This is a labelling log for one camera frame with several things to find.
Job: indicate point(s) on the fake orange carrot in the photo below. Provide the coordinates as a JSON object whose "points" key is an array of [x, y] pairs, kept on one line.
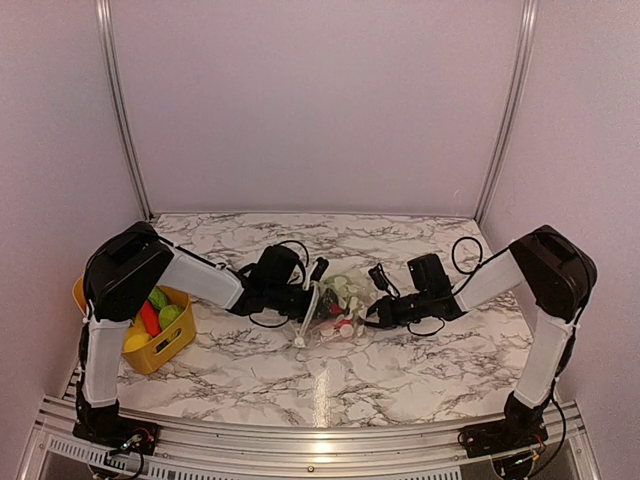
{"points": [[149, 318]]}

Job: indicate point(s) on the clear polka dot zip bag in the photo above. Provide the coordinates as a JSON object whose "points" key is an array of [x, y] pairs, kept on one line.
{"points": [[314, 333]]}

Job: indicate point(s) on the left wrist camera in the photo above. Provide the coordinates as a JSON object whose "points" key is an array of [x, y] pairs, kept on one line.
{"points": [[320, 266]]}

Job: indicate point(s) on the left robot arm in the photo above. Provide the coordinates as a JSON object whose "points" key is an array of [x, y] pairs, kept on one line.
{"points": [[124, 279]]}

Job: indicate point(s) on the right aluminium frame post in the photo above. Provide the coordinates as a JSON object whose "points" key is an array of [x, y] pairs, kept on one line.
{"points": [[516, 87]]}

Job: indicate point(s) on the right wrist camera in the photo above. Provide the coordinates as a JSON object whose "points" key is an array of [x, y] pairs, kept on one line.
{"points": [[382, 282]]}

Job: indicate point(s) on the fake green apple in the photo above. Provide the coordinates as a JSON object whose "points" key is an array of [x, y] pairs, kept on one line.
{"points": [[168, 314], [343, 285]]}

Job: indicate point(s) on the fake green cucumber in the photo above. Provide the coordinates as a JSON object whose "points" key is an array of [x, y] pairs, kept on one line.
{"points": [[158, 299]]}

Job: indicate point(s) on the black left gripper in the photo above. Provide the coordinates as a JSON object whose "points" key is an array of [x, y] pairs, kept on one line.
{"points": [[327, 295]]}

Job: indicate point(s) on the aluminium frame post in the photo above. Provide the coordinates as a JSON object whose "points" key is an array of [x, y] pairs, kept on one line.
{"points": [[516, 87], [109, 51]]}

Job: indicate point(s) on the fake yellow lemon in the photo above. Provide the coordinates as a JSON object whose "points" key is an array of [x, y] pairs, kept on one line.
{"points": [[136, 341]]}

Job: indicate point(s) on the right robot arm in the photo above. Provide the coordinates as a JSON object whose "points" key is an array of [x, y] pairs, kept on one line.
{"points": [[559, 278]]}

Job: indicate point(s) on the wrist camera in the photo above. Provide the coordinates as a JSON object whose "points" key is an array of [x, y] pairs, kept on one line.
{"points": [[320, 266], [382, 282]]}

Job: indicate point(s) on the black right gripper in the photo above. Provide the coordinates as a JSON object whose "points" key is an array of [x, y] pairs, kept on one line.
{"points": [[386, 314]]}

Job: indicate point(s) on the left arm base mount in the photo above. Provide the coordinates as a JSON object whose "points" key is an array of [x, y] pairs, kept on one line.
{"points": [[121, 434]]}

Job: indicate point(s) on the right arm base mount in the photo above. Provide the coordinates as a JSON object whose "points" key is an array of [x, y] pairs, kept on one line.
{"points": [[499, 436]]}

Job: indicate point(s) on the left aluminium frame post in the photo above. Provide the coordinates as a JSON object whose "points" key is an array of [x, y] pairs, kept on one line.
{"points": [[109, 51]]}

